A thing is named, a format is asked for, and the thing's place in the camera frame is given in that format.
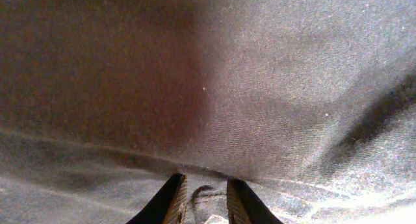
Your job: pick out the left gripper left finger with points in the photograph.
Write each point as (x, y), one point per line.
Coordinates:
(168, 205)

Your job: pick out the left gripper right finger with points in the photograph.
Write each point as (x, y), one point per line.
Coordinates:
(245, 207)

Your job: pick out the black t-shirt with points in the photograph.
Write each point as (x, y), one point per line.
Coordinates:
(312, 102)

